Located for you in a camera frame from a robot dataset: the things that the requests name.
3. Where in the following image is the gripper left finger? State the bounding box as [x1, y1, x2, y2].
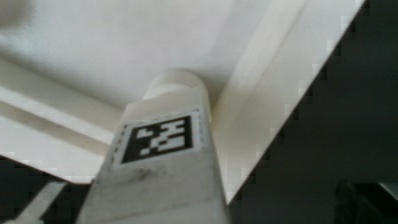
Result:
[11, 182, 66, 224]

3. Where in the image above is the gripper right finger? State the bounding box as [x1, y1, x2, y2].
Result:
[334, 181, 398, 224]

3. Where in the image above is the white table leg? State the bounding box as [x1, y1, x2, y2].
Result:
[77, 69, 231, 224]

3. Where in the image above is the white square tabletop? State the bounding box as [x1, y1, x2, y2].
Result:
[0, 0, 366, 193]

